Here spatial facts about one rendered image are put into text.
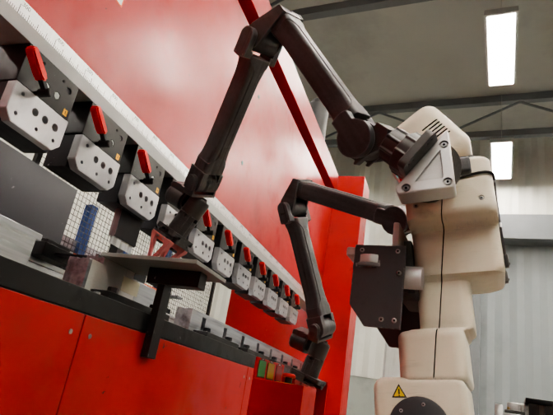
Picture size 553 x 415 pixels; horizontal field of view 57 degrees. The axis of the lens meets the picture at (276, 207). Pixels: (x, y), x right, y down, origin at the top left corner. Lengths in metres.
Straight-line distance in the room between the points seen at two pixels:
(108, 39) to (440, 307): 0.96
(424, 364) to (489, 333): 7.59
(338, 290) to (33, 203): 2.12
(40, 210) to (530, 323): 7.59
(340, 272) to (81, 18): 2.56
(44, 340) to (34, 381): 0.07
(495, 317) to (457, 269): 7.58
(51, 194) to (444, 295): 1.39
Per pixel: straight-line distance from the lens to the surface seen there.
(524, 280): 8.76
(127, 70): 1.38
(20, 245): 1.11
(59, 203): 1.98
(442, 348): 0.98
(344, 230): 3.52
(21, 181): 1.85
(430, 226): 1.05
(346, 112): 1.01
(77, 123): 1.24
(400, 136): 0.98
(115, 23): 1.36
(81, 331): 1.09
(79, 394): 1.13
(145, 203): 1.41
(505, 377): 8.47
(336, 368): 3.32
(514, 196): 9.25
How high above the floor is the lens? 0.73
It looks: 21 degrees up
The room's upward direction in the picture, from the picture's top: 10 degrees clockwise
